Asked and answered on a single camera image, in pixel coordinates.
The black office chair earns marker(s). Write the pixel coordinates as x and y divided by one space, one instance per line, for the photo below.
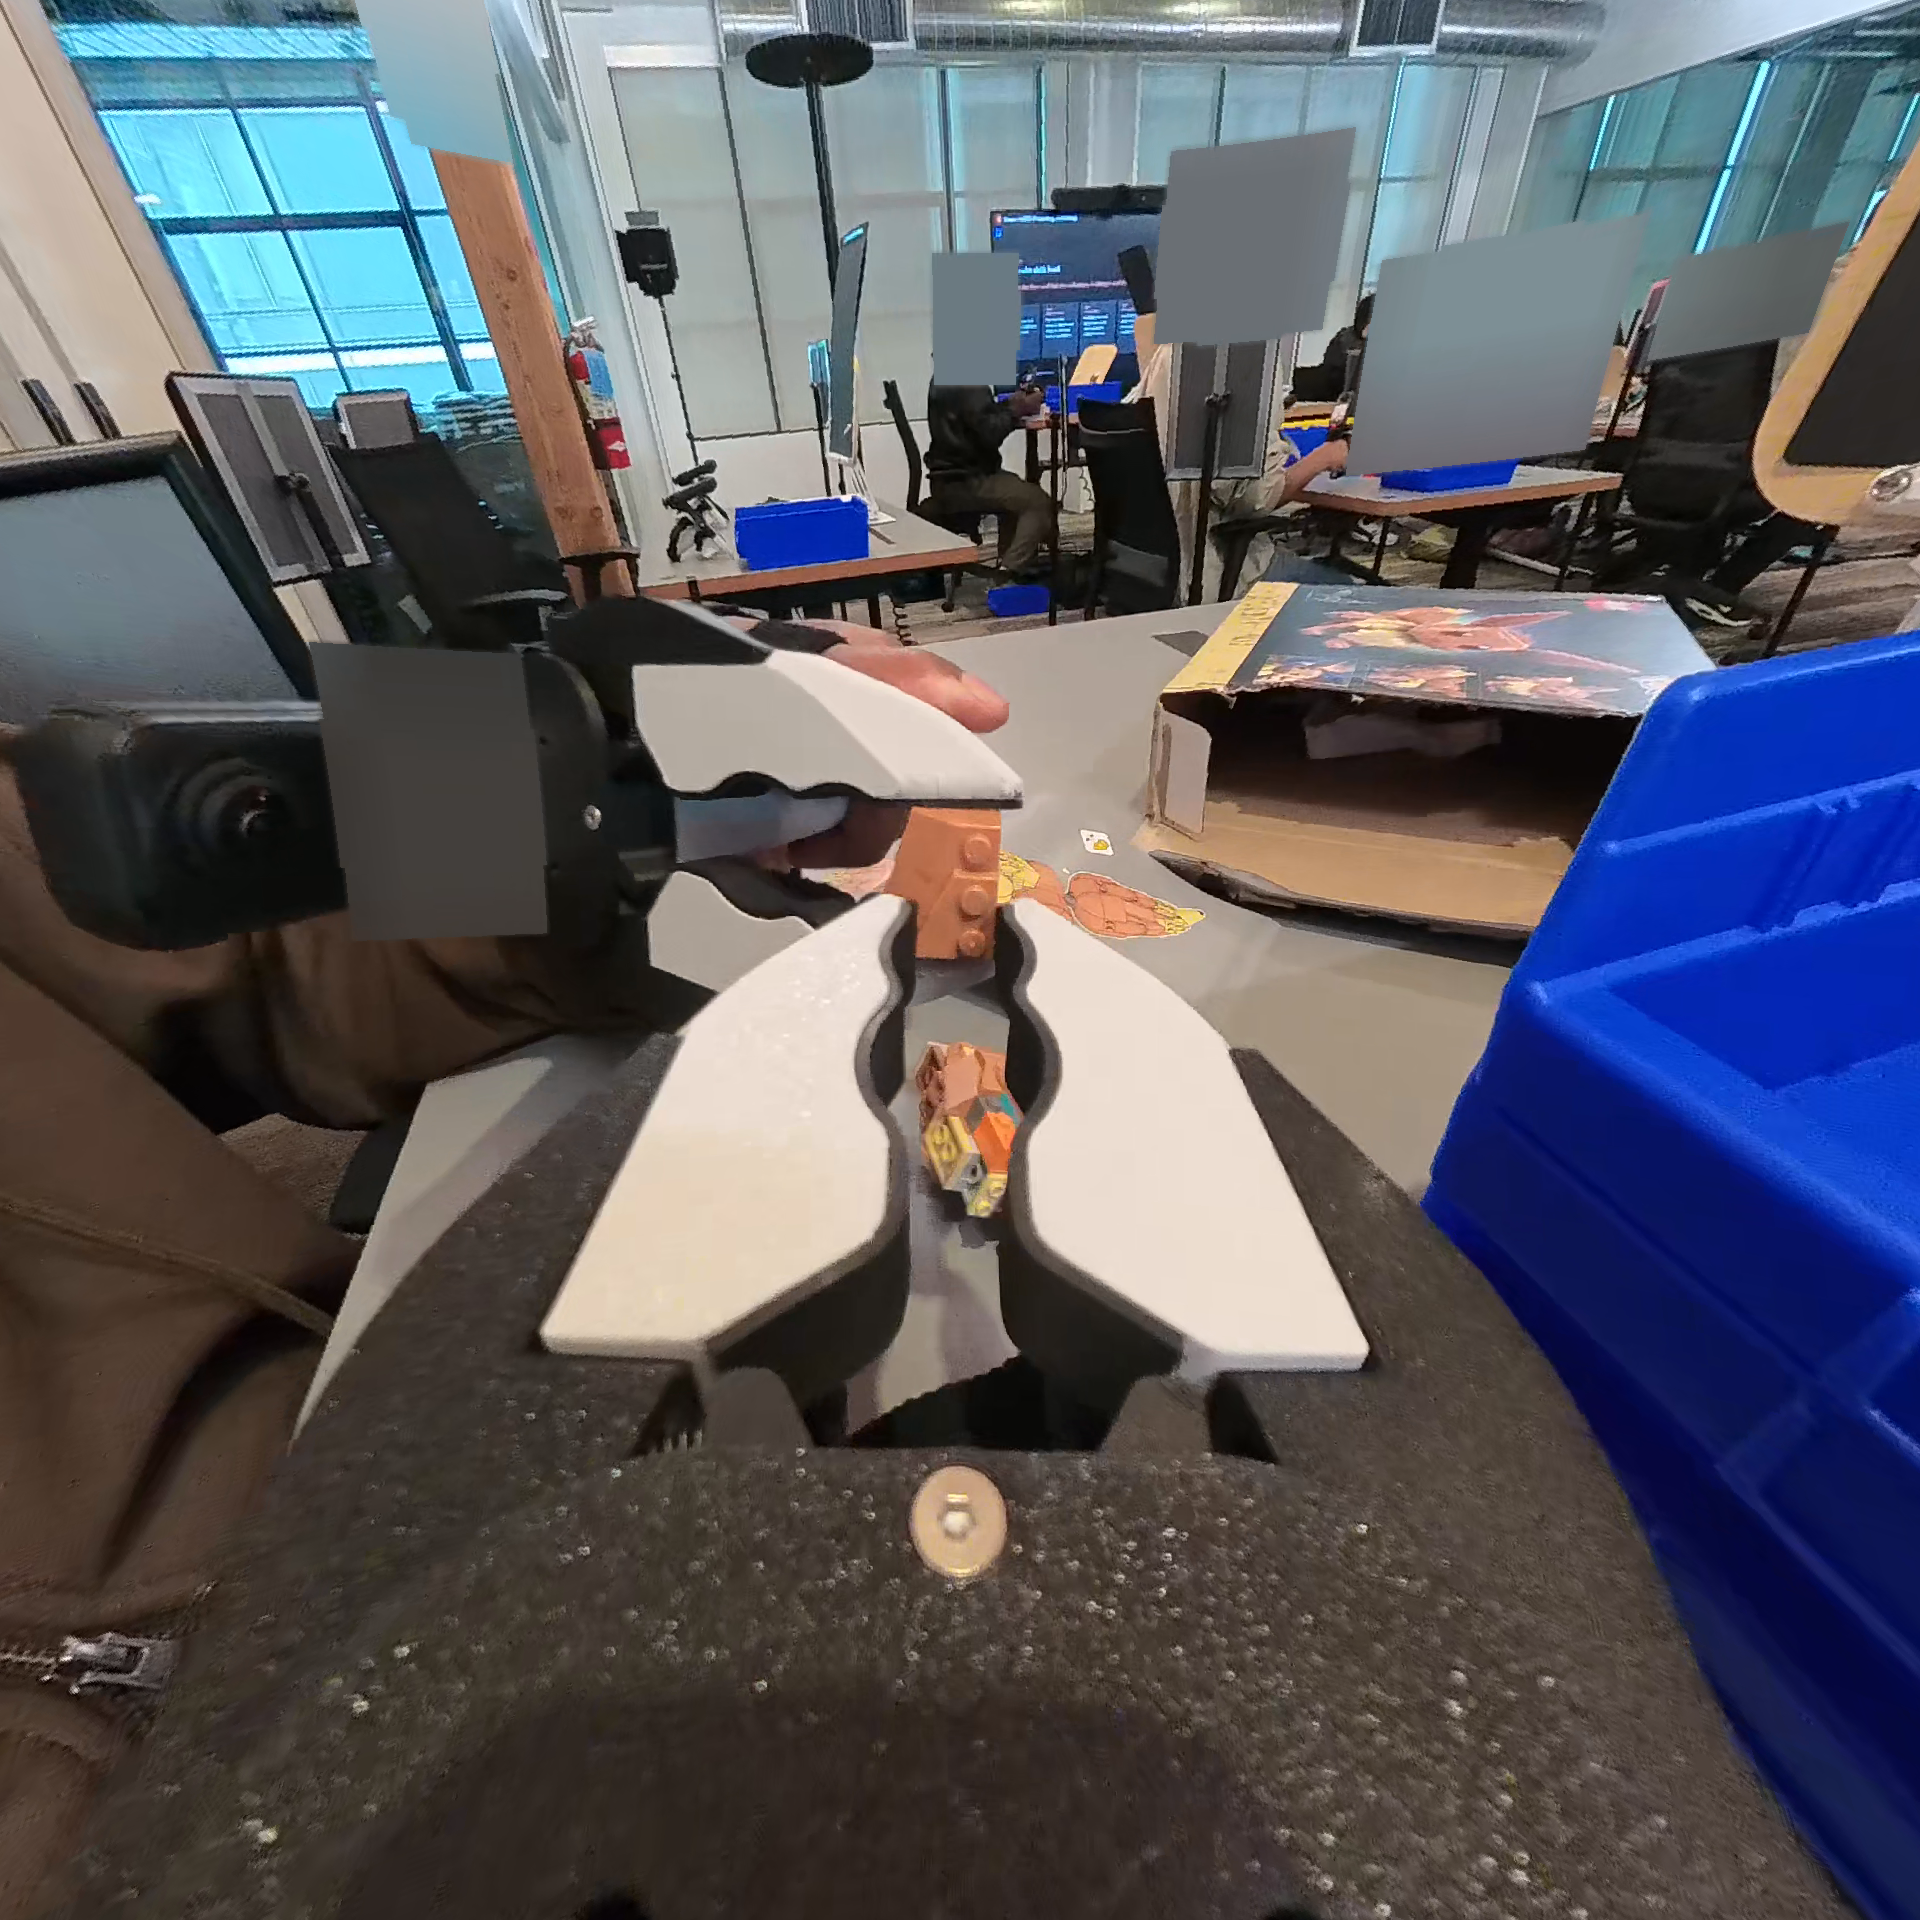
453 526

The stack of blue plastic bins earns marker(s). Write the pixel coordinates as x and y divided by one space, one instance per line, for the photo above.
1743 1141

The printed cardboard box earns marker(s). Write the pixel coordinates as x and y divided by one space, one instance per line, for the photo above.
1350 812

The small blue bin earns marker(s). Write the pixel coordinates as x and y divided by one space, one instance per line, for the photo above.
799 535
1449 474

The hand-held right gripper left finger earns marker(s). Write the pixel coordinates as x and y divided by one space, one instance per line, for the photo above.
719 1186

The brown toy brick model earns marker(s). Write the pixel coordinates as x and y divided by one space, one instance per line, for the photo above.
962 1126

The small brown toy brick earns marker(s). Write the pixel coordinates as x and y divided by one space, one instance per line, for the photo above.
955 887

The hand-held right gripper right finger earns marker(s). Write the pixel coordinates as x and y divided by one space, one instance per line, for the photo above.
1188 1186

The black board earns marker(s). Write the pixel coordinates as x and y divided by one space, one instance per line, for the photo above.
1877 377

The person's left forearm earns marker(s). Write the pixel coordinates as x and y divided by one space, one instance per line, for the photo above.
330 1021

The black pole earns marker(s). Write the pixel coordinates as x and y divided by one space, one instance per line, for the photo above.
811 53

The red fire extinguisher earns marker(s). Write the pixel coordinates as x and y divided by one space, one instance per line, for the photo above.
602 398

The person's left hand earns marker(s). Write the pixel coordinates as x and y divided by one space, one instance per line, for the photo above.
932 676

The printed instruction booklet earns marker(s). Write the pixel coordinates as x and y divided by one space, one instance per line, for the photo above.
1113 902

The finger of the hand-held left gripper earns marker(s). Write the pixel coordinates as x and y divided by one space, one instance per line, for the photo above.
811 737
752 830

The wooden pillar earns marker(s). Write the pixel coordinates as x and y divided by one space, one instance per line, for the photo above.
527 361

